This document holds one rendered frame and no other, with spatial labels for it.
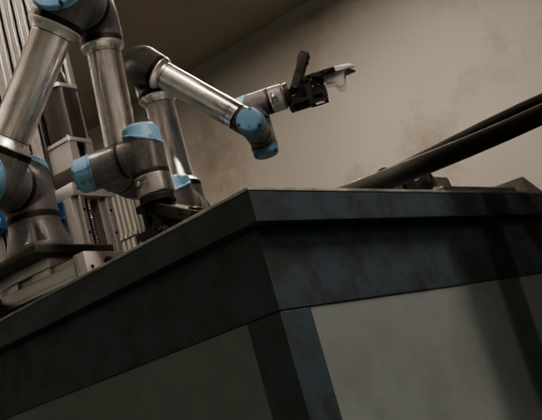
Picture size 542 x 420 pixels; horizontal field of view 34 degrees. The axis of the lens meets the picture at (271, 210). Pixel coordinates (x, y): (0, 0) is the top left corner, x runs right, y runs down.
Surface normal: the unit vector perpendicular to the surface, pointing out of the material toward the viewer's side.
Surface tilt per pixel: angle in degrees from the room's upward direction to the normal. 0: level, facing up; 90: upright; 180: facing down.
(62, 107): 90
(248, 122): 90
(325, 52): 90
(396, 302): 90
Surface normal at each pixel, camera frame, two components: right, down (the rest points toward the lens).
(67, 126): 0.14, -0.27
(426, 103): -0.57, -0.04
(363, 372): 0.70, -0.35
